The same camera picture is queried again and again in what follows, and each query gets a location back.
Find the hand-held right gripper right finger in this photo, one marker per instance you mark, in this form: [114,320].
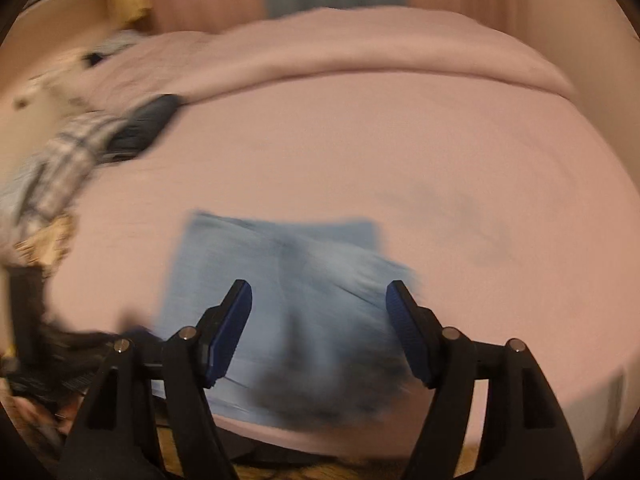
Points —
[407,335]

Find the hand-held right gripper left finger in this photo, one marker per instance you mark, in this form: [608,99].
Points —
[232,332]

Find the light blue denim pants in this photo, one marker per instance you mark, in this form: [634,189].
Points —
[310,305]

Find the yellow printed cloth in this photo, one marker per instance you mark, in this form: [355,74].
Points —
[47,242]

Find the blue grey clothing pile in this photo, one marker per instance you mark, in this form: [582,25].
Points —
[20,187]

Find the bed with pink sheet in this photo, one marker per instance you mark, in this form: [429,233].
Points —
[475,185]

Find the plaid pillow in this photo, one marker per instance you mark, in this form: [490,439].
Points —
[70,160]

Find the dark grey folded garment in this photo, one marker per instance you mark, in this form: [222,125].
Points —
[145,127]

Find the white plush toy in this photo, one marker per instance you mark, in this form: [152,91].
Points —
[55,92]

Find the pink duvet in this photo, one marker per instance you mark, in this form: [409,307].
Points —
[350,45]

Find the dark checked cloth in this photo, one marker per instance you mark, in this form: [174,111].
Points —
[112,50]

